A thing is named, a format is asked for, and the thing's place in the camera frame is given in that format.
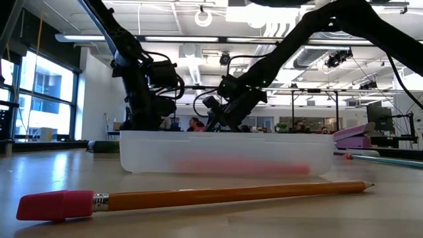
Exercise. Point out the green potted plant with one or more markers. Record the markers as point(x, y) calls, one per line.
point(281, 127)

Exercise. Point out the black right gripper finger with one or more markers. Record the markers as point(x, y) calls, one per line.
point(219, 125)

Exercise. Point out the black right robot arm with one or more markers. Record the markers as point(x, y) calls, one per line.
point(291, 43)

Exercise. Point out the person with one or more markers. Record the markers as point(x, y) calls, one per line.
point(299, 126)
point(325, 130)
point(245, 128)
point(195, 125)

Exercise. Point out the large glass window wall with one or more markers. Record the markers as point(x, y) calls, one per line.
point(46, 79)

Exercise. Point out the black ceiling camera cluster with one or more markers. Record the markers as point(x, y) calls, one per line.
point(337, 59)

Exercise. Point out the clear plastic pencil case base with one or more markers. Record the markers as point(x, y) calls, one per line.
point(224, 148)

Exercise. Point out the red marker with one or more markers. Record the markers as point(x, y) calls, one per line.
point(248, 168)

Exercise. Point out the black equipment rack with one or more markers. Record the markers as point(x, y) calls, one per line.
point(6, 122)

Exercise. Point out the silver ventilation duct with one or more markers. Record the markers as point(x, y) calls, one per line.
point(310, 56)

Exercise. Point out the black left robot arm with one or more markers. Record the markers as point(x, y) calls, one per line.
point(115, 33)

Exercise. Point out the black computer monitor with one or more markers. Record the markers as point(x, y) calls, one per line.
point(380, 117)

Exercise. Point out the black background workstation frame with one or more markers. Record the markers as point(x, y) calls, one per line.
point(292, 109)

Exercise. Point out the pink purple stapler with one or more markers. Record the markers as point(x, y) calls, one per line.
point(353, 142)

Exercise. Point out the orange pencil pink eraser cap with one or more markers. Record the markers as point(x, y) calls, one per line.
point(198, 196)

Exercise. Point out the teal pencil pink eraser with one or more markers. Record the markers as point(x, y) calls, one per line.
point(390, 161)

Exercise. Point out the round black ceiling camera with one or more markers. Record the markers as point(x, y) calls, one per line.
point(224, 59)

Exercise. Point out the black overhead light bar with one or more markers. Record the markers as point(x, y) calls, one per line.
point(185, 39)

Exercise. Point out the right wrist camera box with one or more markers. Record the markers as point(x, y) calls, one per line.
point(211, 102)

